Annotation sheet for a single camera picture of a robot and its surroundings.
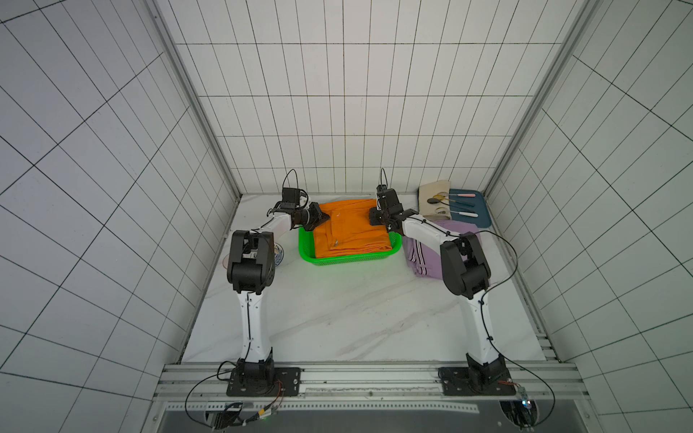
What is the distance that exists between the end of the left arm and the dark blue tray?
558mm

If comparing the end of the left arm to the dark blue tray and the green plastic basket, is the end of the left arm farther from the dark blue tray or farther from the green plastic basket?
the dark blue tray

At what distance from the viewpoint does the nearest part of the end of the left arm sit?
914mm

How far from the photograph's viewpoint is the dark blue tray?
1.12 metres
